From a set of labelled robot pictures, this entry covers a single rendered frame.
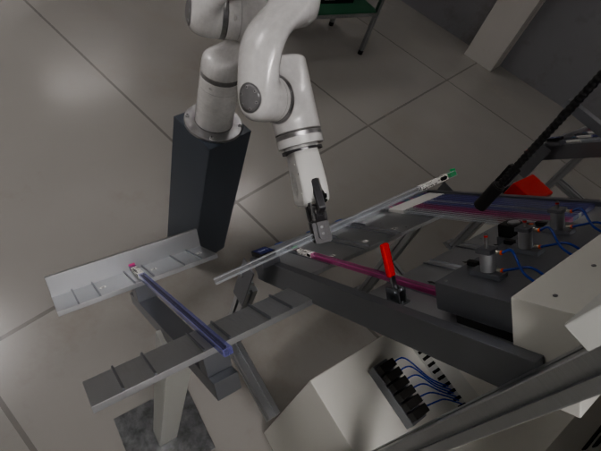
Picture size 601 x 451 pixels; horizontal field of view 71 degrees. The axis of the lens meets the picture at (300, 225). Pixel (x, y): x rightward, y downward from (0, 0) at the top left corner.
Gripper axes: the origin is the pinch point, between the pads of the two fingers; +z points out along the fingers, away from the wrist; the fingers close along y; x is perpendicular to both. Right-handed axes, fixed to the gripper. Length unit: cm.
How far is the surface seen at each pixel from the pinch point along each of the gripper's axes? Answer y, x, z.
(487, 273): 19.7, 19.4, 10.0
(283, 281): -20.8, -6.5, 12.0
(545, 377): 37.1, 12.6, 17.0
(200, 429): -70, -41, 65
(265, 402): -47, -18, 52
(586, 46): -234, 311, -67
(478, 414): 27.3, 9.2, 25.5
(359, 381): -23.6, 6.5, 42.5
